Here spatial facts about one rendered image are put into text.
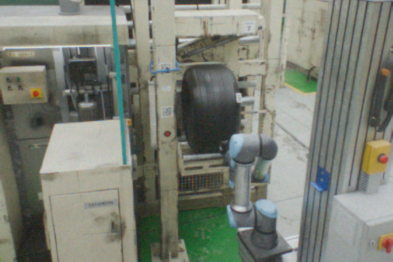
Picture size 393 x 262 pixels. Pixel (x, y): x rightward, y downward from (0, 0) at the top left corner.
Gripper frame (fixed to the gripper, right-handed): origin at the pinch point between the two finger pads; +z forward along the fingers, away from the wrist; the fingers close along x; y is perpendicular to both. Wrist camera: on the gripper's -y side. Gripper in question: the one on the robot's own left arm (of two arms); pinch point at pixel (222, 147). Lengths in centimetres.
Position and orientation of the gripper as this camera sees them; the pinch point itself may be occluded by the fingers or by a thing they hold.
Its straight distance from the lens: 259.2
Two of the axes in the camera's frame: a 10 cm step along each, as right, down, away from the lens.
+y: -0.2, -9.6, -2.6
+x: -9.8, 0.7, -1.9
